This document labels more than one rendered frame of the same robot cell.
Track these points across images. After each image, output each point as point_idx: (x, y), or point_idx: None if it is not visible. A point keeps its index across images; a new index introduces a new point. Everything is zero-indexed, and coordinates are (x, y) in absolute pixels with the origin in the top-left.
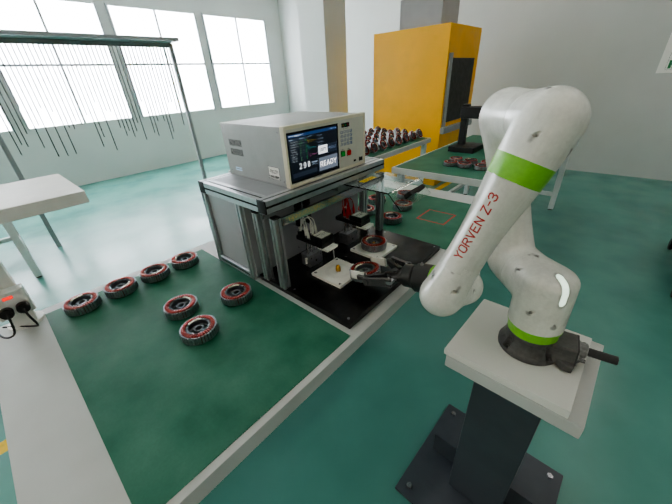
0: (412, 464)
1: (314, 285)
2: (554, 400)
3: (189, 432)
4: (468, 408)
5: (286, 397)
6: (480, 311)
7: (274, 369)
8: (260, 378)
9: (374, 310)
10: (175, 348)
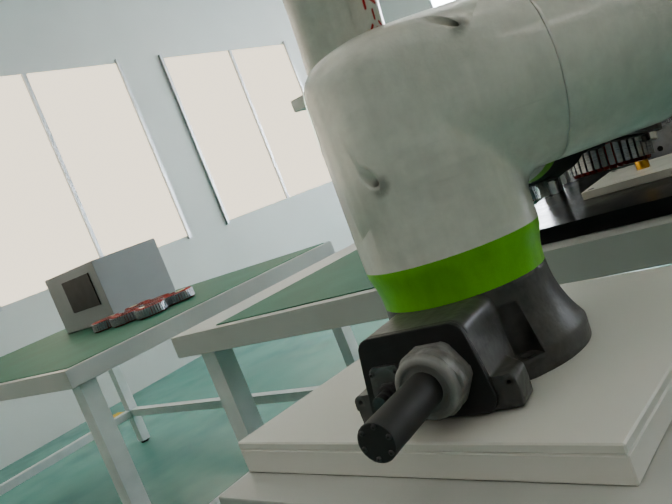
0: None
1: (576, 193)
2: (275, 421)
3: (290, 296)
4: None
5: (329, 299)
6: (637, 275)
7: None
8: (357, 280)
9: (552, 243)
10: None
